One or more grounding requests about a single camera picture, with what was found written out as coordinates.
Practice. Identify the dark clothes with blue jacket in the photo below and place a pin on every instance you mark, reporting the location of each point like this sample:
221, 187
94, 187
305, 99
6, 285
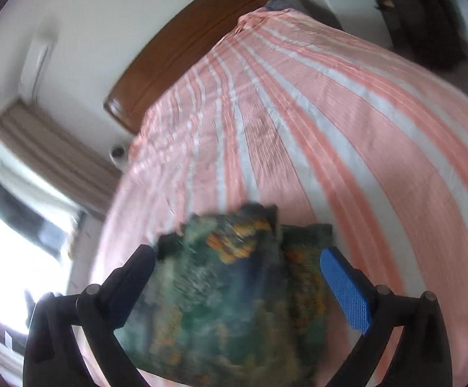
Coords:
432, 31

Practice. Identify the white air conditioner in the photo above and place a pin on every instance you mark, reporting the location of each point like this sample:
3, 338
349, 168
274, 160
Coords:
35, 64

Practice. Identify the green floral garment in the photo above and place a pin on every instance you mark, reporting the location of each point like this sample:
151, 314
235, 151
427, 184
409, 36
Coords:
234, 300

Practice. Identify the window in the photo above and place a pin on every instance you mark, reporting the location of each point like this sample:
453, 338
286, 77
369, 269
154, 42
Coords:
37, 227

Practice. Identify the beige curtain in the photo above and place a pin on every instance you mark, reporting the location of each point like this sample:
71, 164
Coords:
59, 158

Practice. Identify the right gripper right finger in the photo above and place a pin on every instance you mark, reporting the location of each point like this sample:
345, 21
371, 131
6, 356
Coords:
422, 356

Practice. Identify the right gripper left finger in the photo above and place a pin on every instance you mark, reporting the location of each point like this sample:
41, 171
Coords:
52, 356

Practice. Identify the pink striped bed sheet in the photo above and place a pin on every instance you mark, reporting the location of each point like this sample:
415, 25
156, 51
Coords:
329, 128

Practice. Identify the brown wooden headboard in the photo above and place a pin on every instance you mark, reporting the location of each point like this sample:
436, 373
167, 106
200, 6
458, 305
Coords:
185, 39

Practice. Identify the white round bedside device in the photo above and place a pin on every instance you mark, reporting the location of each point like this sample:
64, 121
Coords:
119, 155

